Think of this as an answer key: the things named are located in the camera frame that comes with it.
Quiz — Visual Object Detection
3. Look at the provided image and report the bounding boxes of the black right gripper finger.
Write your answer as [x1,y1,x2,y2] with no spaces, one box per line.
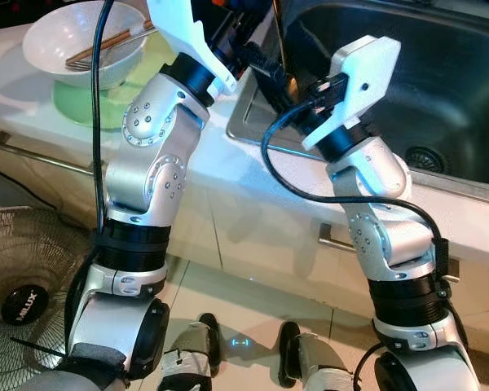
[293,33,333,86]
[243,45,298,113]

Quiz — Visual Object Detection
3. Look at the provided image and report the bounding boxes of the light green plate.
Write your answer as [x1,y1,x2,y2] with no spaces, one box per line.
[53,33,177,131]

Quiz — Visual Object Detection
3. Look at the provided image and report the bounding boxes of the white round bowl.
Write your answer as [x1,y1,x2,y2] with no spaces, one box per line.
[23,0,148,90]

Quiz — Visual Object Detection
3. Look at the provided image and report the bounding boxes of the white kitchen base cabinet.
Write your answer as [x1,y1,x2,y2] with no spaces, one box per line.
[0,122,489,363]

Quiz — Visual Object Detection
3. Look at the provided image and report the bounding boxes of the round sink drain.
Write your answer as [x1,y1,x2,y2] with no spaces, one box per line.
[403,145,447,174]

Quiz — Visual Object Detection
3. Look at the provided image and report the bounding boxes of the stainless steel sink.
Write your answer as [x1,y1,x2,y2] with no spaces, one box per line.
[227,0,489,209]

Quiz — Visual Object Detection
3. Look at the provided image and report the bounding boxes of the brown wooden chopstick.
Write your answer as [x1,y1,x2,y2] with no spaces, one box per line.
[69,33,157,71]
[65,23,156,64]

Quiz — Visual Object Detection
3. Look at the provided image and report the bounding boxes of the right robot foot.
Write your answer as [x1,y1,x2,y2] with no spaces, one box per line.
[277,320,355,391]

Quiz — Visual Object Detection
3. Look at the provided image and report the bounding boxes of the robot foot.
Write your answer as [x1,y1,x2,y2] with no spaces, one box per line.
[277,320,355,391]
[159,314,222,391]

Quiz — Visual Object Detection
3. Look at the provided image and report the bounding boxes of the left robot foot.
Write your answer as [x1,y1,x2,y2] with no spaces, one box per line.
[159,314,222,391]

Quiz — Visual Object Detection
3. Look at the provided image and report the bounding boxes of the grey floor fan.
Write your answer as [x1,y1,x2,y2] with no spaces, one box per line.
[0,206,95,391]

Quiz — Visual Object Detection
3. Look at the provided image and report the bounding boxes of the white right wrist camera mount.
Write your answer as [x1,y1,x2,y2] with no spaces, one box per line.
[304,37,401,152]

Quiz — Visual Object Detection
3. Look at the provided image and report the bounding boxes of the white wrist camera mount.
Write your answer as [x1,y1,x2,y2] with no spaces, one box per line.
[304,37,401,152]
[147,0,239,97]

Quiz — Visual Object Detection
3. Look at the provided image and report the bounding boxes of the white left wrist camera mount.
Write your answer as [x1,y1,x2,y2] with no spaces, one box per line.
[147,0,239,97]

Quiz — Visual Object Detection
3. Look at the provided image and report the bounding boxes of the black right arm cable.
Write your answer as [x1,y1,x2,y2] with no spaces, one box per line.
[261,98,461,327]

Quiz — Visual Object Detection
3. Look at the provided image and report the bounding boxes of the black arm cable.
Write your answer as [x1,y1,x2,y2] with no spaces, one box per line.
[261,98,461,327]
[88,0,117,237]

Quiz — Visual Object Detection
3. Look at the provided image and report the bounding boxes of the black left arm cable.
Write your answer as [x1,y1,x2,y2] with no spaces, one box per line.
[88,0,117,237]

